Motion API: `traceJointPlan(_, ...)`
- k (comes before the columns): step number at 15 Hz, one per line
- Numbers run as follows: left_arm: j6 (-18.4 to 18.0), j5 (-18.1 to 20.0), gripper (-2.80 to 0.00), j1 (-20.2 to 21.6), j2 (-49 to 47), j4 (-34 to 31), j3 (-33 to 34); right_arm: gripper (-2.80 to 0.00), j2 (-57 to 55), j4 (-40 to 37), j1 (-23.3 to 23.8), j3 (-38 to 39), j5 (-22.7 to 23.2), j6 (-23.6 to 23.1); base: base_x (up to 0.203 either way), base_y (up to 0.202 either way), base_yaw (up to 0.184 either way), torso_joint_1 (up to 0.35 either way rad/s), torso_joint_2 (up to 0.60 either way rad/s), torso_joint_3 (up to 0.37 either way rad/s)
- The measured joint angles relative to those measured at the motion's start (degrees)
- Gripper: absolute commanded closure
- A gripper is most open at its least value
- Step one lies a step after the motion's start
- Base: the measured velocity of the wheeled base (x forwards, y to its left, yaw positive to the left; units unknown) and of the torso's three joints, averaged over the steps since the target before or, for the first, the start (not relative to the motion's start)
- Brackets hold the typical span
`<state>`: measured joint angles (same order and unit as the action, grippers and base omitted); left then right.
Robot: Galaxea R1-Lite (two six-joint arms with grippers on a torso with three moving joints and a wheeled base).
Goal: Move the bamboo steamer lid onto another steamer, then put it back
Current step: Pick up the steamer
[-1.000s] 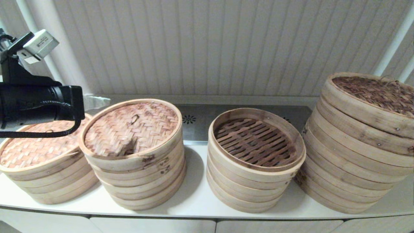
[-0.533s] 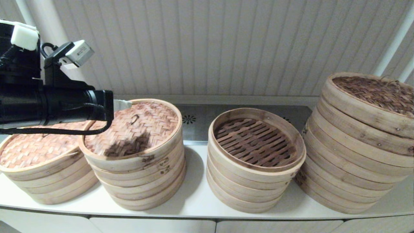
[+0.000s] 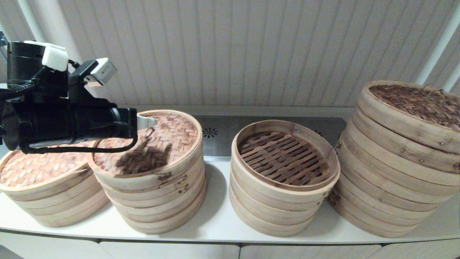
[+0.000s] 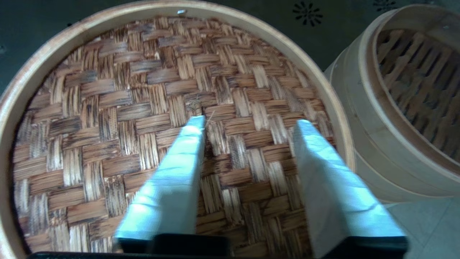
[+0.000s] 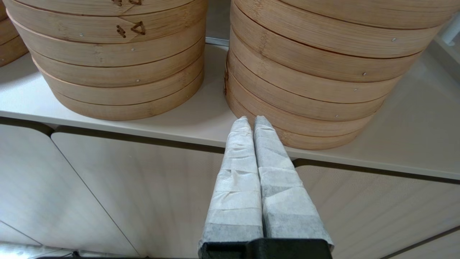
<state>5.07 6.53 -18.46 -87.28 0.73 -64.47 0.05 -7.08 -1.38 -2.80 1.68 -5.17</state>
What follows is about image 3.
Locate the far left steamer stack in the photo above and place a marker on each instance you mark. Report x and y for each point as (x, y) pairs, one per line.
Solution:
(43, 169)

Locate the white round pole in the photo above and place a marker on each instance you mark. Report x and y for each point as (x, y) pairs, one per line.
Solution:
(436, 50)
(453, 79)
(31, 18)

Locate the dark woven bamboo steamer lid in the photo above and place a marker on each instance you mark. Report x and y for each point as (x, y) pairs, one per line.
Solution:
(406, 100)

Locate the light woven bamboo steamer lid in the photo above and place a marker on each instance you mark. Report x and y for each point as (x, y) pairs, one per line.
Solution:
(172, 144)

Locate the bamboo steamer basket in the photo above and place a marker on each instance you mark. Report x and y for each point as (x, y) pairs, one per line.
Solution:
(165, 227)
(287, 196)
(280, 230)
(54, 207)
(158, 197)
(61, 219)
(161, 212)
(395, 187)
(395, 168)
(388, 227)
(391, 208)
(280, 217)

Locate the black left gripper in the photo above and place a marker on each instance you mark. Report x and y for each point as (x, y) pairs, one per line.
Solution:
(54, 122)

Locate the grey metal rack frame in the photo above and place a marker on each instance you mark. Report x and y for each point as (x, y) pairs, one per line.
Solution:
(2, 37)

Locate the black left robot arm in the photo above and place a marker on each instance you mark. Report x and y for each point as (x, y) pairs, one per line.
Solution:
(28, 72)

